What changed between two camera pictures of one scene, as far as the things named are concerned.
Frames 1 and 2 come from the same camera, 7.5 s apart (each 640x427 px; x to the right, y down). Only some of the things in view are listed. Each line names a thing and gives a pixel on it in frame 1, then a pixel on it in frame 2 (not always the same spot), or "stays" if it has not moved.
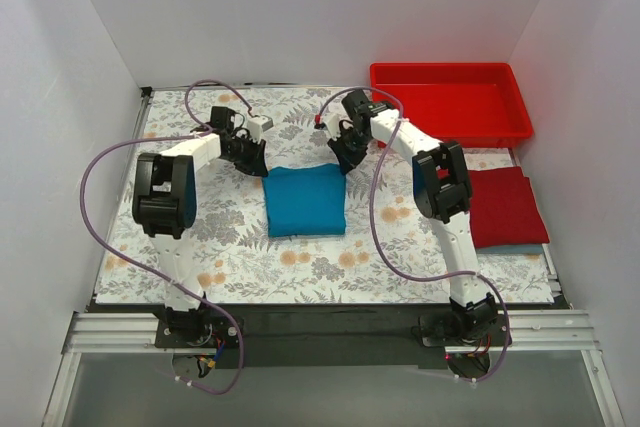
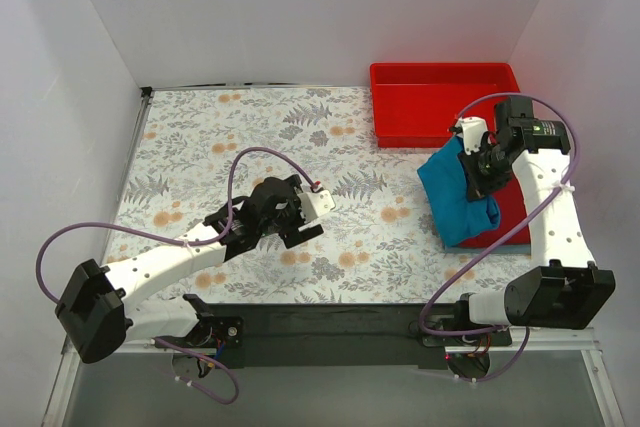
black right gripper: x=348 y=145 -> x=476 y=173
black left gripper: x=248 y=153 -> x=291 y=220
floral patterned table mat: x=311 y=231 stays
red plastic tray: x=470 y=103 stays
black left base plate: x=217 y=332 stays
